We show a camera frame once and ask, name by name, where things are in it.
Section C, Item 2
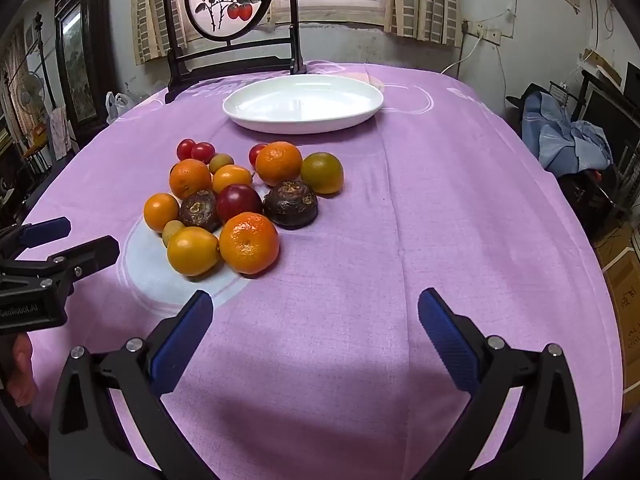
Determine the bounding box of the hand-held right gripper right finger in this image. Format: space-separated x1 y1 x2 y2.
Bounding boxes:
417 287 585 480

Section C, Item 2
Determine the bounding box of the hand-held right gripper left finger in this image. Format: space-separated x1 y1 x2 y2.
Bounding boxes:
48 290 216 480

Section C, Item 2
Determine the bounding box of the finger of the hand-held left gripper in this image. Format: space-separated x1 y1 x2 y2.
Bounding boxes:
0 217 72 261
0 235 121 297

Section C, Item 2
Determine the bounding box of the small round orange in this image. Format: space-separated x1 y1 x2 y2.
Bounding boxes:
143 193 180 231

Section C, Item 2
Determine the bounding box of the yellow-orange oval fruit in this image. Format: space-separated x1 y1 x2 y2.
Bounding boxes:
166 226 221 277
212 164 253 194

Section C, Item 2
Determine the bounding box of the orange tangerine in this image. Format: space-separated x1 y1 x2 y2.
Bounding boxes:
169 158 213 200
255 141 304 187
219 212 280 276

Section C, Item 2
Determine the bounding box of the dark brown water chestnut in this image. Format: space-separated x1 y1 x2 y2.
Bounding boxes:
179 189 222 233
263 180 319 231

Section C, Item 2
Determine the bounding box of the dark red plum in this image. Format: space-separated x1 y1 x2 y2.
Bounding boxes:
216 184 264 224

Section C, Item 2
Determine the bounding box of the green-orange tangerine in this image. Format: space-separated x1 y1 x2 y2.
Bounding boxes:
300 152 345 195

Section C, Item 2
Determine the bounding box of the white oval plate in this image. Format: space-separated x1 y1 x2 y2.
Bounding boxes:
222 76 385 135

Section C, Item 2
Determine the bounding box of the person's left hand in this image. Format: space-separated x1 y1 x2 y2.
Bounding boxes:
9 332 37 403

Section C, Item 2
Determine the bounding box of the pink hanging cloth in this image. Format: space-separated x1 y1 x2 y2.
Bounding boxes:
47 107 76 158

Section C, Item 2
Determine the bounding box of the purple tablecloth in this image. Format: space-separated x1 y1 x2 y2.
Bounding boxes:
10 60 623 480

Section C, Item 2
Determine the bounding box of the standing fan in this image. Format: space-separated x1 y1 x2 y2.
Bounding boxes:
15 72 48 161

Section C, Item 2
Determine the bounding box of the white plastic bag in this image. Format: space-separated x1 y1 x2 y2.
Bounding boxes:
105 91 136 123

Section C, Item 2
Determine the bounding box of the dark framed cabinet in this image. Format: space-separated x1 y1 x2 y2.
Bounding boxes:
54 0 121 126

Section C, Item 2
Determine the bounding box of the cardboard box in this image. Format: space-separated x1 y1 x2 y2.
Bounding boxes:
597 240 640 411

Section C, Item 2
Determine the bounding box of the beige checked curtain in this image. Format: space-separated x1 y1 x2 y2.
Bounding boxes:
384 0 461 46
131 0 193 66

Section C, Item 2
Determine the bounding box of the blue cloth pile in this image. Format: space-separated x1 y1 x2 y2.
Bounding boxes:
522 91 613 171

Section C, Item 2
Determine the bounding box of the black hat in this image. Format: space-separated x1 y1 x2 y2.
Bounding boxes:
505 82 551 111

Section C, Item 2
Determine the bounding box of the black monitor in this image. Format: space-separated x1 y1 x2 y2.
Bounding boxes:
582 87 640 161

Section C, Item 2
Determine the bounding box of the round painted table screen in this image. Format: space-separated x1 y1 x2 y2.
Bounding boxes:
165 0 308 106

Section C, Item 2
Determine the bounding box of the white power cable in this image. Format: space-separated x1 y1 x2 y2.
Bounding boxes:
440 35 483 76

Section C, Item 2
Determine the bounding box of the white wall socket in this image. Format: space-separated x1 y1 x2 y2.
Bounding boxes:
462 21 502 46

